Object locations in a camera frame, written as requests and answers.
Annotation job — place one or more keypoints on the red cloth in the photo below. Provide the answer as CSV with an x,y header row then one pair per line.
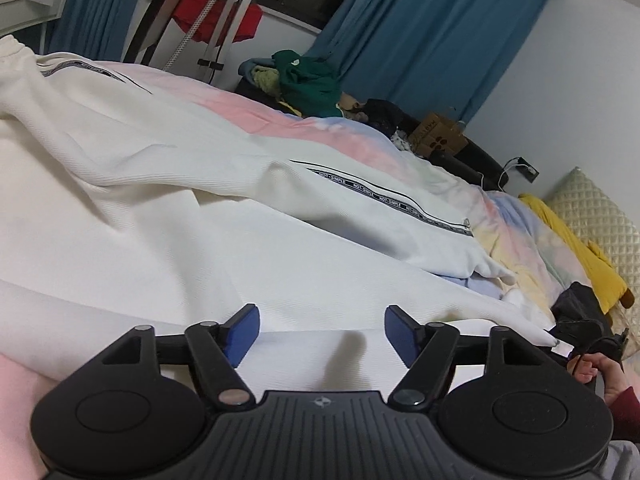
x,y
192,10

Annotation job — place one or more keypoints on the yellow pillow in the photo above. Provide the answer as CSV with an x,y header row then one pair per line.
x,y
565,230

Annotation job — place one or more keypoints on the yellowish cloth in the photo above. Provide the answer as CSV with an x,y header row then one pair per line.
x,y
265,80

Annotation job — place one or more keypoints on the person's right forearm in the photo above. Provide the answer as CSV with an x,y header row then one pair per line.
x,y
627,410

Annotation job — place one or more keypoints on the green garment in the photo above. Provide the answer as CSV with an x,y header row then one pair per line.
x,y
310,80

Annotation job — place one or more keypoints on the white pants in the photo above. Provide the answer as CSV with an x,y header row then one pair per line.
x,y
150,185

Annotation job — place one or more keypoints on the white patterned cloth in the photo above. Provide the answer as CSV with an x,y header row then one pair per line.
x,y
402,141

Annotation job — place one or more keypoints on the tan plush toy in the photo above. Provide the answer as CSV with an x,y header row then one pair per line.
x,y
350,106

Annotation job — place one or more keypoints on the cream quilted pillow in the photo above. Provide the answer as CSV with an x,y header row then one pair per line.
x,y
600,210

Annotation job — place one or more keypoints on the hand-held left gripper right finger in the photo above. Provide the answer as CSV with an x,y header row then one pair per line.
x,y
402,335

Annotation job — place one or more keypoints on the blue curtain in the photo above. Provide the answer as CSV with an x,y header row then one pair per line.
x,y
95,5
425,25

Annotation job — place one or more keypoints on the person's right hand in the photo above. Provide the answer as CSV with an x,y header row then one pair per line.
x,y
582,366

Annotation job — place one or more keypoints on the white dressing table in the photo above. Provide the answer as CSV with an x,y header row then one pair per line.
x,y
25,10

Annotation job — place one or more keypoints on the person's grey trousers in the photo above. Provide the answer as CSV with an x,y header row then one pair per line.
x,y
620,462

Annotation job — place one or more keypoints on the black wall socket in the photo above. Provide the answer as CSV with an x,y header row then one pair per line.
x,y
527,170

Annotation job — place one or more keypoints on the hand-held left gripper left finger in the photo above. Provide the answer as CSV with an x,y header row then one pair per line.
x,y
242,335

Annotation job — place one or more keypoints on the pastel tie-dye blanket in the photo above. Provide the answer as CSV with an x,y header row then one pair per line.
x,y
350,130

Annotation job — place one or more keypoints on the dark clothes pile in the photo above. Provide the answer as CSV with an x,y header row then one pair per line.
x,y
385,110

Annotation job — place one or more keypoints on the printed cardboard box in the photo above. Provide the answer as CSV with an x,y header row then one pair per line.
x,y
440,135

